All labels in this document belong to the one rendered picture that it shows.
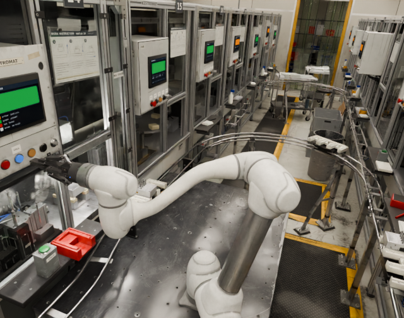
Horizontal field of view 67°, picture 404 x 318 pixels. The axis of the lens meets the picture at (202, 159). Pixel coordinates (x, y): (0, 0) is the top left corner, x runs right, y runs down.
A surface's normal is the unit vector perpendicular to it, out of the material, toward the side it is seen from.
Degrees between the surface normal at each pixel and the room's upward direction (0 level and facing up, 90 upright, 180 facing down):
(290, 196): 85
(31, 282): 0
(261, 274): 0
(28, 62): 90
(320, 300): 0
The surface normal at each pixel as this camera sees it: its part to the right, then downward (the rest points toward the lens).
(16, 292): 0.05, -0.90
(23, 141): 0.94, 0.19
